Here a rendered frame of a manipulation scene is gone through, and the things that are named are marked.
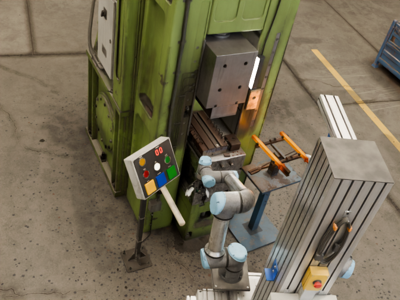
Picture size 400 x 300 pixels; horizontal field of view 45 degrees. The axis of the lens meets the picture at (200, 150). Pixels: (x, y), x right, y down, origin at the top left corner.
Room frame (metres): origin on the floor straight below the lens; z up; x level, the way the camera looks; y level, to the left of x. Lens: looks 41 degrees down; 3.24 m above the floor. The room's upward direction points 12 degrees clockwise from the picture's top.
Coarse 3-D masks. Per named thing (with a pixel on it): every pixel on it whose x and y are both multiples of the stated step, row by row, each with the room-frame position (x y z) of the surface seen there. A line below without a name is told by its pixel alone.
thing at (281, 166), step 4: (252, 136) 2.88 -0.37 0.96; (256, 136) 2.89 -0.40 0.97; (256, 140) 2.84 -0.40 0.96; (260, 140) 2.85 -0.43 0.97; (260, 144) 2.80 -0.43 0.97; (264, 148) 2.77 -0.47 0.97; (268, 152) 2.73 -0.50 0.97; (268, 156) 2.72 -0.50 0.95; (272, 156) 2.70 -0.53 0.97; (276, 160) 2.66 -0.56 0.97; (276, 164) 2.64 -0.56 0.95; (280, 164) 2.62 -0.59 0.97; (284, 164) 2.62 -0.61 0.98; (280, 168) 2.61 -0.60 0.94; (284, 168) 2.58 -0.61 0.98; (284, 172) 2.58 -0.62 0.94; (288, 172) 2.55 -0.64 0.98
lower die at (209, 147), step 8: (192, 112) 2.97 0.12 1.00; (200, 112) 3.00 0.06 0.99; (192, 120) 2.89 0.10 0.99; (208, 120) 2.93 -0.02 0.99; (192, 128) 2.81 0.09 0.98; (200, 128) 2.82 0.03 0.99; (192, 136) 2.73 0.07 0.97; (200, 136) 2.73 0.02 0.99; (208, 136) 2.73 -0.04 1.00; (216, 136) 2.76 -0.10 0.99; (200, 144) 2.65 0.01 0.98; (208, 144) 2.66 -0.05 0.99; (224, 144) 2.69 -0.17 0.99; (200, 152) 2.61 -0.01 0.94; (208, 152) 2.61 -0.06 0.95; (216, 152) 2.65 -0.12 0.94; (224, 152) 2.69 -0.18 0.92
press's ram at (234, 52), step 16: (208, 48) 2.64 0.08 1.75; (224, 48) 2.67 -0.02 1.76; (240, 48) 2.71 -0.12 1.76; (208, 64) 2.61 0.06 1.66; (224, 64) 2.60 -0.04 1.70; (240, 64) 2.66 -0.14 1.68; (208, 80) 2.58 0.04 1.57; (224, 80) 2.61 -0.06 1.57; (240, 80) 2.68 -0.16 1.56; (208, 96) 2.56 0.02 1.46; (224, 96) 2.62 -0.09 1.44; (240, 96) 2.69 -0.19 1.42
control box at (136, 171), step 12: (156, 144) 2.30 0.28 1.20; (168, 144) 2.37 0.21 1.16; (132, 156) 2.17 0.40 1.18; (144, 156) 2.19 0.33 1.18; (156, 156) 2.25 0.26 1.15; (168, 156) 2.32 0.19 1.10; (132, 168) 2.10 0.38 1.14; (144, 168) 2.14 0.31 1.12; (132, 180) 2.09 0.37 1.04; (144, 180) 2.10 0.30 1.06; (156, 180) 2.16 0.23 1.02; (168, 180) 2.23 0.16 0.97; (144, 192) 2.06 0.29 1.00
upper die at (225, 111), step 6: (198, 102) 2.74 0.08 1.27; (204, 108) 2.66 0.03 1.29; (210, 108) 2.60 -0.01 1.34; (216, 108) 2.60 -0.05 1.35; (222, 108) 2.62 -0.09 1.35; (228, 108) 2.65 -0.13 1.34; (234, 108) 2.68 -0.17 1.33; (210, 114) 2.59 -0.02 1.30; (216, 114) 2.60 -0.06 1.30; (222, 114) 2.63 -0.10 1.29; (228, 114) 2.66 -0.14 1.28; (234, 114) 2.69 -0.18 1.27
